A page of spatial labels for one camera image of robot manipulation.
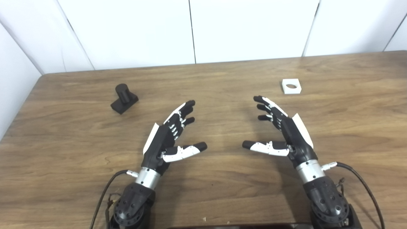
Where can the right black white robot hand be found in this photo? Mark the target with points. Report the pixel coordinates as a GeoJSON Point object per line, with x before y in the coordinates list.
{"type": "Point", "coordinates": [295, 140]}

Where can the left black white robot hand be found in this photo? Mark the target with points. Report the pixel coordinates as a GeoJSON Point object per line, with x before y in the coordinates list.
{"type": "Point", "coordinates": [159, 143]}

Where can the white square piece with hole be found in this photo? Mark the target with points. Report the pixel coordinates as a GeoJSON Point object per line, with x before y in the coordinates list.
{"type": "Point", "coordinates": [286, 91]}

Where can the black peg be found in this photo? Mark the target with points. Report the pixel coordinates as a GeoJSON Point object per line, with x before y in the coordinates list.
{"type": "Point", "coordinates": [122, 92]}

